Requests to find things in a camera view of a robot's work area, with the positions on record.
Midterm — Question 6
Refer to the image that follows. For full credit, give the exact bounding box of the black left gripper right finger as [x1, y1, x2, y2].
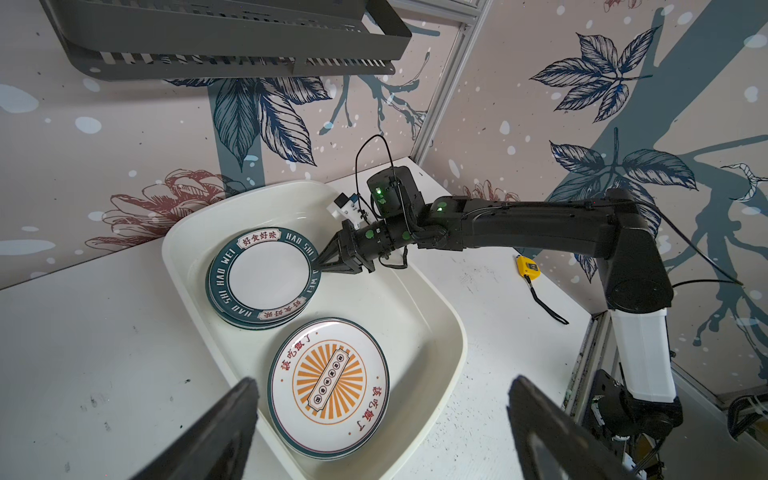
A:
[507, 376, 636, 479]

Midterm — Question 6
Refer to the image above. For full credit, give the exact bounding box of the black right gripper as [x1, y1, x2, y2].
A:
[313, 215, 414, 275]

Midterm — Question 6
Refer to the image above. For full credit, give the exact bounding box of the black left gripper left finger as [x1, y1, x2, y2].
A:
[134, 377, 259, 479]

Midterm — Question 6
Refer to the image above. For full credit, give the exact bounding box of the green hao shi plate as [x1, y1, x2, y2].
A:
[206, 295, 302, 330]
[204, 227, 321, 322]

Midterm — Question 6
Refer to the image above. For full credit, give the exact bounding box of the orange sunburst plate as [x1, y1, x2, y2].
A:
[267, 317, 390, 460]

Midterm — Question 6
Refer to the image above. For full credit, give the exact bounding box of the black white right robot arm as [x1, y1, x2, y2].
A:
[313, 167, 683, 440]

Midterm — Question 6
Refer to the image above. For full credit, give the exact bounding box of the white plastic bin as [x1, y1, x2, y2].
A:
[162, 181, 467, 479]

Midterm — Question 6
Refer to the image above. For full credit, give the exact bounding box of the yellow tape measure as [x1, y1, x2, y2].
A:
[516, 255, 570, 325]

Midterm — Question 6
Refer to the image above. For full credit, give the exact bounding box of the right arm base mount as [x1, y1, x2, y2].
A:
[578, 368, 685, 475]

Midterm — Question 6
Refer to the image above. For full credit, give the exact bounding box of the aluminium rail base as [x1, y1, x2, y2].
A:
[560, 311, 768, 480]

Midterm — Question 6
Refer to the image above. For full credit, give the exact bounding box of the black wire wall basket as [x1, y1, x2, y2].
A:
[41, 1, 412, 81]

